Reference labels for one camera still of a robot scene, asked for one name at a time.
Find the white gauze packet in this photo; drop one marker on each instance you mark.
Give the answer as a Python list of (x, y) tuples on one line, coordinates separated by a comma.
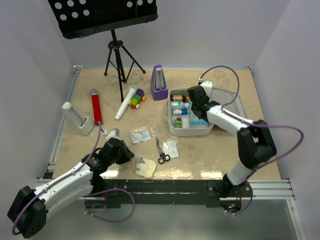
[(185, 123)]

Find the small green packet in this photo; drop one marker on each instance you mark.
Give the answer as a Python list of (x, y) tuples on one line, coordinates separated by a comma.
[(178, 123)]

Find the blue plaster packet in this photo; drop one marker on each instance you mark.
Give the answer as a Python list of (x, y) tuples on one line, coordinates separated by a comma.
[(194, 120)]

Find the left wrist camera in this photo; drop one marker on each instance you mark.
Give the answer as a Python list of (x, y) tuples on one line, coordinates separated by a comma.
[(112, 134)]

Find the brown bottle orange cap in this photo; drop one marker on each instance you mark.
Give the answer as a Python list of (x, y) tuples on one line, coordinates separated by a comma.
[(179, 98)]

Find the small white blue bottle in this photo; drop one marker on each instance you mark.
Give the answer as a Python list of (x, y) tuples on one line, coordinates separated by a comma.
[(180, 112)]

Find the purple metronome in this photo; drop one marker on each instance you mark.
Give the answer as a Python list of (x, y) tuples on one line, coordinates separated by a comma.
[(158, 87)]

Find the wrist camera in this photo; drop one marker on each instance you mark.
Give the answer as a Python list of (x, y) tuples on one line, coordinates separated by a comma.
[(112, 134), (207, 85)]

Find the bag of white gloves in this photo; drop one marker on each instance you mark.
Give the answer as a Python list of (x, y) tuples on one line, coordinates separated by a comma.
[(143, 166)]

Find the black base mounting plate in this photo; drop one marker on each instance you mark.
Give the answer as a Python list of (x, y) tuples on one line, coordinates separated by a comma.
[(165, 192)]

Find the clear bag with wipes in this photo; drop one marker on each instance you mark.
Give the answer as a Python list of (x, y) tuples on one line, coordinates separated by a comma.
[(144, 128)]

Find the white toy microphone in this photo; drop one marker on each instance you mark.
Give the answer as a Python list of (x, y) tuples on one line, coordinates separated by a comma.
[(126, 102)]

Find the black handled scissors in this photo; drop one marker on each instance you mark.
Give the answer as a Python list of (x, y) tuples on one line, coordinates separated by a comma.
[(162, 156)]

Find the grey medicine case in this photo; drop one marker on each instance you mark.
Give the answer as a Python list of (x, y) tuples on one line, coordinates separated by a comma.
[(175, 130)]

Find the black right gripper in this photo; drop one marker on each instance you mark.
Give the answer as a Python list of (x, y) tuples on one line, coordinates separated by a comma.
[(207, 97)]

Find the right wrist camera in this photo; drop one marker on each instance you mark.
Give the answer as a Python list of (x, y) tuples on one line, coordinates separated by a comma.
[(207, 85)]

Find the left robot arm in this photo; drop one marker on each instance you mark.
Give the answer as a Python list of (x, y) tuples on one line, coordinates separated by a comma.
[(32, 207)]

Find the white sachet in bag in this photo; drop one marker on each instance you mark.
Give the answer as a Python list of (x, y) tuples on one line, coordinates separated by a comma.
[(140, 137)]

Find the clear bag silver sachet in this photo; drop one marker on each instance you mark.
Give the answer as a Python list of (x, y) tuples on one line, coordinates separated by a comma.
[(170, 146)]

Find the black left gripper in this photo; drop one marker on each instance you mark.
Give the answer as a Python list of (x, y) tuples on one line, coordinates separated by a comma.
[(127, 155)]

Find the black music stand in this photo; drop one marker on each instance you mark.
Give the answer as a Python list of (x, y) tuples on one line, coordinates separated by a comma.
[(82, 18)]

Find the colourful toy block train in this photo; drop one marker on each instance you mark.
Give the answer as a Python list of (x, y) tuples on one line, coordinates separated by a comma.
[(138, 97)]

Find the white green tube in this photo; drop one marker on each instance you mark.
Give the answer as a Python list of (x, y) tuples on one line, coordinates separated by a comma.
[(179, 105)]

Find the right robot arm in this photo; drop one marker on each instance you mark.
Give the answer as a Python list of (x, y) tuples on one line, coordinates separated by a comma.
[(254, 140)]

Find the red toy microphone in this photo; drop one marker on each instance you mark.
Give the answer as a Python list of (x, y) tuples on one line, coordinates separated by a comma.
[(97, 114)]

